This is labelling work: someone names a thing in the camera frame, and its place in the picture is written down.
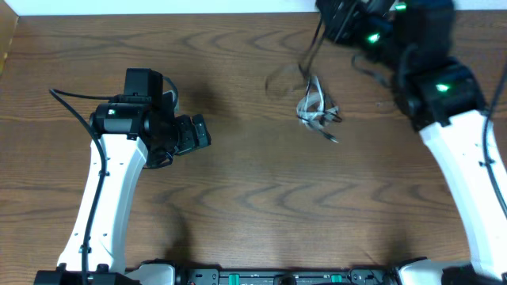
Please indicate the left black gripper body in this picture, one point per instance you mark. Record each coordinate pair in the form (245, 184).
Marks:
(187, 137)

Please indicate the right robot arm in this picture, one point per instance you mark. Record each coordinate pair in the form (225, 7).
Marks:
(445, 105)

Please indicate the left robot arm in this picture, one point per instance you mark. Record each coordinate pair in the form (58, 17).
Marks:
(132, 131)

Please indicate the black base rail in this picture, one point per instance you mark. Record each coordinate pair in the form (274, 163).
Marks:
(217, 276)

